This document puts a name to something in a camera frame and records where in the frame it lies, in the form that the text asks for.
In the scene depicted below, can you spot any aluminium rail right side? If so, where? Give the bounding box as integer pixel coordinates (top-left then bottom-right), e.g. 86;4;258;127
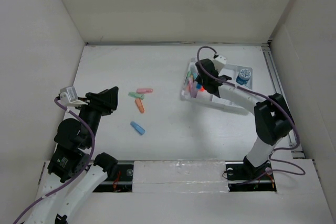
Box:
262;42;305;159

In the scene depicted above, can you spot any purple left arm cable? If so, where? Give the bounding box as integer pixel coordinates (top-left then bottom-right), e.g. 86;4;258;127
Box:
13;98;96;224

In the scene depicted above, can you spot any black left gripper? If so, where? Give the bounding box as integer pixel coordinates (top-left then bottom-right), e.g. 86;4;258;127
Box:
75;86;119;146

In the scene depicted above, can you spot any pastel blue short highlighter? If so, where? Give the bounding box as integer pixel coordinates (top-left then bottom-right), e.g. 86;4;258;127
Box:
130;121;145;135

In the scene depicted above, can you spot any pastel pink highlighter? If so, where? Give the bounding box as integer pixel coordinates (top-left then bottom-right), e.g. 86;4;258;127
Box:
136;88;153;94

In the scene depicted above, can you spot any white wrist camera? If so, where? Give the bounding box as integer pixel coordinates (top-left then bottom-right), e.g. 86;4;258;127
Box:
59;86;78;106
212;54;227;72

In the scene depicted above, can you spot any pastel green clear highlighter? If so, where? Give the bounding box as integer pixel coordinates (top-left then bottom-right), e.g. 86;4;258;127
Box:
184;70;193;95

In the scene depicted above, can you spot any pastel blue clear highlighter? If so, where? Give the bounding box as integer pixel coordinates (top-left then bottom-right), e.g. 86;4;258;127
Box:
190;65;198;80

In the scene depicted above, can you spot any aluminium rail back edge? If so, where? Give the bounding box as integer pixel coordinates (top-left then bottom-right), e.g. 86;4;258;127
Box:
86;41;270;46

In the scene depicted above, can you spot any pastel green short highlighter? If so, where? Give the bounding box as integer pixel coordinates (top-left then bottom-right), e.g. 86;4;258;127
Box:
128;92;144;100

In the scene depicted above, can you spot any white divided organizer tray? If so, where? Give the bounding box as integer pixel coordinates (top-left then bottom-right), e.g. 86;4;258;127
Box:
181;58;253;115

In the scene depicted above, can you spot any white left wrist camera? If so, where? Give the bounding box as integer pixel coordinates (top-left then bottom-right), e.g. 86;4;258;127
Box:
59;86;78;106

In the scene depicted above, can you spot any pastel purple highlighter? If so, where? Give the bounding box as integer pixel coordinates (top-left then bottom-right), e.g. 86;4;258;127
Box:
188;79;197;98

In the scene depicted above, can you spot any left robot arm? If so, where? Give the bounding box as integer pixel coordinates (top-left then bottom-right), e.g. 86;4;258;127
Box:
14;86;119;223

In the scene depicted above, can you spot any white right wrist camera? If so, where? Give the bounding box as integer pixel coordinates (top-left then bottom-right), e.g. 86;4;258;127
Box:
212;54;227;72

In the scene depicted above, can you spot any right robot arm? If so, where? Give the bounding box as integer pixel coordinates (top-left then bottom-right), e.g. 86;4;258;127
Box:
195;55;296;181

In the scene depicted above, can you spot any pastel orange short highlighter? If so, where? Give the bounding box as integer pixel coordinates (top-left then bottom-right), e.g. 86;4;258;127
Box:
135;98;145;113

